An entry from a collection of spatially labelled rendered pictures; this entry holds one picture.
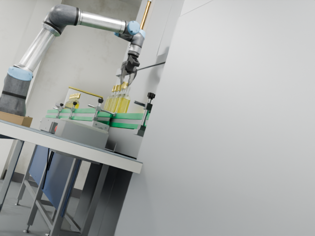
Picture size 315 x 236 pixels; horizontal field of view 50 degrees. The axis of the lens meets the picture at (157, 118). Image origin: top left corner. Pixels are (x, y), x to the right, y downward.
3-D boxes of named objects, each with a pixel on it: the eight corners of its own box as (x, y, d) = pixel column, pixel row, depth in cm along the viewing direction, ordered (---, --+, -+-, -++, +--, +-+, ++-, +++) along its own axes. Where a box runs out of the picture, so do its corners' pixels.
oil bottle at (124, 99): (121, 130, 197) (132, 95, 199) (112, 128, 194) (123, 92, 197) (118, 130, 202) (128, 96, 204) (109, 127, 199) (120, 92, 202)
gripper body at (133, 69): (130, 75, 216) (135, 57, 217) (135, 73, 208) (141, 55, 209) (119, 70, 212) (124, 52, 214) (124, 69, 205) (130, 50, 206)
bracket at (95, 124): (106, 137, 188) (109, 125, 189) (90, 132, 184) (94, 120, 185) (104, 137, 191) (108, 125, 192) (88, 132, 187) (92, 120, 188)
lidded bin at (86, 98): (97, 118, 461) (103, 100, 464) (98, 115, 424) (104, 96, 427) (64, 107, 454) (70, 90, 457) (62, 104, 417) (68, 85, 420)
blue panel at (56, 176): (91, 223, 195) (113, 151, 200) (61, 217, 187) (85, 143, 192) (46, 176, 336) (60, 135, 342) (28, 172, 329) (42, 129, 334)
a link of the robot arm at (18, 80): (2, 90, 163) (9, 63, 164) (1, 90, 175) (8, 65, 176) (28, 97, 168) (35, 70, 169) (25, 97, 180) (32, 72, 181)
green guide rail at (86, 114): (96, 121, 190) (101, 108, 191) (94, 121, 189) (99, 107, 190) (46, 117, 346) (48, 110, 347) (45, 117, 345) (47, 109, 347)
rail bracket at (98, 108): (113, 126, 190) (119, 105, 191) (84, 117, 182) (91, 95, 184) (111, 126, 192) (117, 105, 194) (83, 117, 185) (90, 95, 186)
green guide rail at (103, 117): (108, 125, 193) (112, 112, 194) (107, 125, 193) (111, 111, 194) (53, 119, 349) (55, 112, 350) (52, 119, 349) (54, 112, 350)
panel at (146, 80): (204, 123, 148) (224, 51, 152) (198, 121, 146) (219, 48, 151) (126, 119, 228) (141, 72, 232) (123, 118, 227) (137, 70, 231)
